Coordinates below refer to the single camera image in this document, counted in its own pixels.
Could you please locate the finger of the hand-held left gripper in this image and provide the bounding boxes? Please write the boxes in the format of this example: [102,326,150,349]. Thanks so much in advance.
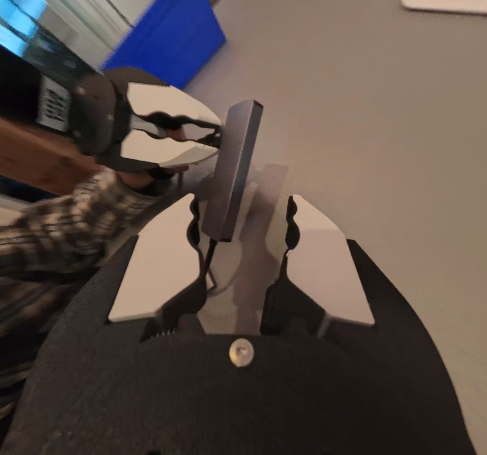
[127,82,224,130]
[121,129,223,169]

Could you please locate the person's left forearm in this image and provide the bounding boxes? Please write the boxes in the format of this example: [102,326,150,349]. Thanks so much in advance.
[0,170,172,421]

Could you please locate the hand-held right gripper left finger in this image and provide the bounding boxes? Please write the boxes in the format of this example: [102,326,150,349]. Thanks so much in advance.
[108,194,209,333]

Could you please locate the grey usb hub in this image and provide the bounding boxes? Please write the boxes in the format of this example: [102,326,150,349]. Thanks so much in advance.
[201,100,264,242]

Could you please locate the blue plastic bin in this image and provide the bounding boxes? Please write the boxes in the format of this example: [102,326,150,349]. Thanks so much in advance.
[100,0,227,90]

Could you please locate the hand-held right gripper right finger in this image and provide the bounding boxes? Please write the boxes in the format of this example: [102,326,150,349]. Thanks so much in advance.
[260,195,375,337]

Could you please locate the person's left hand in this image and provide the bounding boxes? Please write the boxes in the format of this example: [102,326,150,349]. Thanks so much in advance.
[126,165,192,197]

